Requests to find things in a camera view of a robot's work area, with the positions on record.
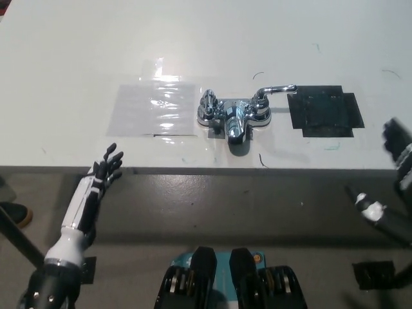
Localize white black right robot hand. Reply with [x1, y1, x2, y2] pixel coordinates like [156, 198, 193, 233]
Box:
[344, 117, 412, 249]

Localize grey trouser leg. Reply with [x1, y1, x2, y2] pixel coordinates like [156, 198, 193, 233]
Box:
[0, 176, 17, 202]

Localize black shoe tan sole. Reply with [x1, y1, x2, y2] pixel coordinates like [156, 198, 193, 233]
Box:
[0, 201, 34, 230]

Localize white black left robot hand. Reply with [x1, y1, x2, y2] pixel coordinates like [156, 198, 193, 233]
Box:
[60, 144, 125, 236]

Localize chrome two-handle faucet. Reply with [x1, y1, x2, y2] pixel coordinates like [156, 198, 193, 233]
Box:
[196, 84, 298, 145]

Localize black diagonal table leg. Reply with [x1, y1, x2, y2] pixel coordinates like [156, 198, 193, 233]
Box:
[0, 205, 46, 270]

